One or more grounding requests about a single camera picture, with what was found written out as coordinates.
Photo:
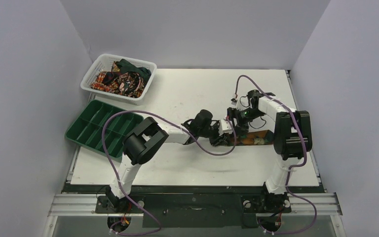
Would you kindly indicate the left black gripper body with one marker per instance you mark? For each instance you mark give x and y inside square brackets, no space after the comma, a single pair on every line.
[213,131]

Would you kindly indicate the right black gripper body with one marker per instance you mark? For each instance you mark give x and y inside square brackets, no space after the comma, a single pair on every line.
[239,123]

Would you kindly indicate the orange green patterned tie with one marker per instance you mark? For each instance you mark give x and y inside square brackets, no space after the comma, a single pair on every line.
[257,138]

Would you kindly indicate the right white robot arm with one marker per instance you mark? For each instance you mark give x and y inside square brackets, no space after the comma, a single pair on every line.
[291,139]

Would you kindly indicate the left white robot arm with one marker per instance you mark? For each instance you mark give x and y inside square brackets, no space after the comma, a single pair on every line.
[129,141]

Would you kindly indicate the red patterned ties pile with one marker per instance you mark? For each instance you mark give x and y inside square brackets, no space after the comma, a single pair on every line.
[129,84]

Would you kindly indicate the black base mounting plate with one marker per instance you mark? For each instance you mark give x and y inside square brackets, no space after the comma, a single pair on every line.
[186,206]

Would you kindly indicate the white plastic basket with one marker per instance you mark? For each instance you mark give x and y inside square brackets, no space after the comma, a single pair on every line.
[104,63]

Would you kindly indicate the dark green tie in basket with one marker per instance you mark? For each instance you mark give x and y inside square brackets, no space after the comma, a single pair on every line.
[123,66]

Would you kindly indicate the green compartment tray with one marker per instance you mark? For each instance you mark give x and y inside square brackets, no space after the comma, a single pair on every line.
[86,130]

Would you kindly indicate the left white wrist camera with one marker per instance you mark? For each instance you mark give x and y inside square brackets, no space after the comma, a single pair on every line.
[225,127]

